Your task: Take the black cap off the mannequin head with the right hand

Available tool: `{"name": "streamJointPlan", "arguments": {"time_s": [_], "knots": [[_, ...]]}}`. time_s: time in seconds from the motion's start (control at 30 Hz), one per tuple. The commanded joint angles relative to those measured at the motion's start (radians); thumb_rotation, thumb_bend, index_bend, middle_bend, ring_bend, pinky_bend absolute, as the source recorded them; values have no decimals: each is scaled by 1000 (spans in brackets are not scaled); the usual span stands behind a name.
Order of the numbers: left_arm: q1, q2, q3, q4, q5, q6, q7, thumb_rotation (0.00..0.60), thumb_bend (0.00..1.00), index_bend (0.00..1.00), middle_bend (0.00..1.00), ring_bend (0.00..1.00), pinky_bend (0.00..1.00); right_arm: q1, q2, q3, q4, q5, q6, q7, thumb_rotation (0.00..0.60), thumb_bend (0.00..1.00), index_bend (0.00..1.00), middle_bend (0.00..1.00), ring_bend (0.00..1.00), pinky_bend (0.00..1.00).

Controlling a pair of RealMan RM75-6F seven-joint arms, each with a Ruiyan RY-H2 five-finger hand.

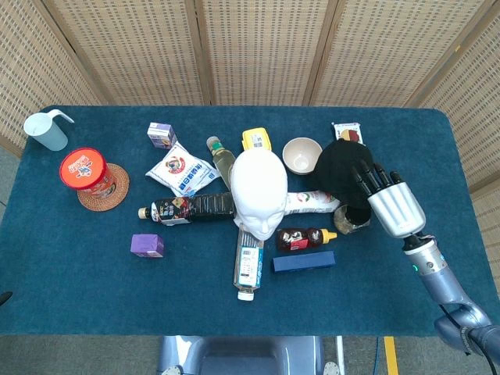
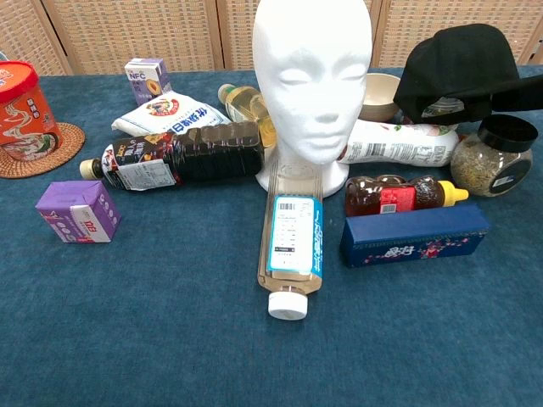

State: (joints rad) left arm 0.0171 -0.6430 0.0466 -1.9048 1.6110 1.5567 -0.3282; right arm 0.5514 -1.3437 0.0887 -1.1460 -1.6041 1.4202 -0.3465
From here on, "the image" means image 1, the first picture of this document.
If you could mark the clear water bottle blue label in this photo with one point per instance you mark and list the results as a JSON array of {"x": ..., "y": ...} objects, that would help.
[{"x": 248, "y": 269}]

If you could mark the white sugar bag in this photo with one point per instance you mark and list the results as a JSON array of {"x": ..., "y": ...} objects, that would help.
[{"x": 179, "y": 170}]

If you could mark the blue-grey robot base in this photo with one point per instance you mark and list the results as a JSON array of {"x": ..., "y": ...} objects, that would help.
[{"x": 242, "y": 355}]

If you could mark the black baseball cap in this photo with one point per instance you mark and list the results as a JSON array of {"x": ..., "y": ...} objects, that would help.
[{"x": 336, "y": 172}]

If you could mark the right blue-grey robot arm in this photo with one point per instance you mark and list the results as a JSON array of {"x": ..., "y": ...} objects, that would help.
[{"x": 445, "y": 281}]

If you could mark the white mannequin head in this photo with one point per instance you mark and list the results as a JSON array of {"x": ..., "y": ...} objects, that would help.
[{"x": 259, "y": 187}]

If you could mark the clear bottle green label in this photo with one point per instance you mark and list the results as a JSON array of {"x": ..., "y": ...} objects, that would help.
[{"x": 220, "y": 158}]

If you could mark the woven folding screen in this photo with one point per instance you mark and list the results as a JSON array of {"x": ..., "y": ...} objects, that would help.
[{"x": 261, "y": 51}]

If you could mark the beige ceramic bowl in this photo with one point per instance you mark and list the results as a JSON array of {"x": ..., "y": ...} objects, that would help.
[{"x": 301, "y": 156}]

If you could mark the yellow lidded box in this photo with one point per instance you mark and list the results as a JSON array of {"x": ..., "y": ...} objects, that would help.
[{"x": 257, "y": 140}]

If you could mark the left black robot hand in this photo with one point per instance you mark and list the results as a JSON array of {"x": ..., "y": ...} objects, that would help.
[{"x": 4, "y": 297}]

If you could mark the dark tea bottle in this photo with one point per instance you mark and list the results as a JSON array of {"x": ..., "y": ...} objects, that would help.
[{"x": 187, "y": 209}]

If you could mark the white pole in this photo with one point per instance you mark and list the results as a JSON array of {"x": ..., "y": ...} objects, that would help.
[{"x": 340, "y": 355}]

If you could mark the woven rattan coaster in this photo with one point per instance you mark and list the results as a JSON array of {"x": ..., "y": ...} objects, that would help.
[{"x": 117, "y": 195}]

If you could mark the brown sauce bottle yellow cap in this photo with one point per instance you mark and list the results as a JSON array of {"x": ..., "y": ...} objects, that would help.
[{"x": 298, "y": 239}]

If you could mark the white plastic measuring cup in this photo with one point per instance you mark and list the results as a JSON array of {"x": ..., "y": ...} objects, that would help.
[{"x": 48, "y": 133}]

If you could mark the yellow floor tape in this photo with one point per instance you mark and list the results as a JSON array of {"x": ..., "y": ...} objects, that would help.
[{"x": 390, "y": 357}]

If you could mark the long blue box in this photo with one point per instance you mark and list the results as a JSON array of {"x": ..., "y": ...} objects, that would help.
[{"x": 302, "y": 262}]

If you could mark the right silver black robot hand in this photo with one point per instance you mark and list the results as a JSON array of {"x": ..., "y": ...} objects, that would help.
[{"x": 398, "y": 207}]

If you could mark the purple white milk carton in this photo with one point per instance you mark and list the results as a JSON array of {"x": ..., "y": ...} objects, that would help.
[{"x": 160, "y": 134}]

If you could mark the purple box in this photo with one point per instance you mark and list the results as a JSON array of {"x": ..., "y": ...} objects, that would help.
[{"x": 146, "y": 245}]

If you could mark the white drink bottle yellow cap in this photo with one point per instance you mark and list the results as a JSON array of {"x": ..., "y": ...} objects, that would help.
[{"x": 308, "y": 201}]

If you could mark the red instant noodle cup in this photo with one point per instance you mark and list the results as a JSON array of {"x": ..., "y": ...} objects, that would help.
[{"x": 84, "y": 168}]

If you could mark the blue tablecloth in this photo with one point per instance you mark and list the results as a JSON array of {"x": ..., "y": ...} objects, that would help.
[{"x": 117, "y": 289}]

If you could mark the white red snack packet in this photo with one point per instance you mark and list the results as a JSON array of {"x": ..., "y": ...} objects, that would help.
[{"x": 349, "y": 129}]

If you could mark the glass jar black lid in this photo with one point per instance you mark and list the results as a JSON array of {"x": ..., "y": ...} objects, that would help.
[{"x": 347, "y": 222}]

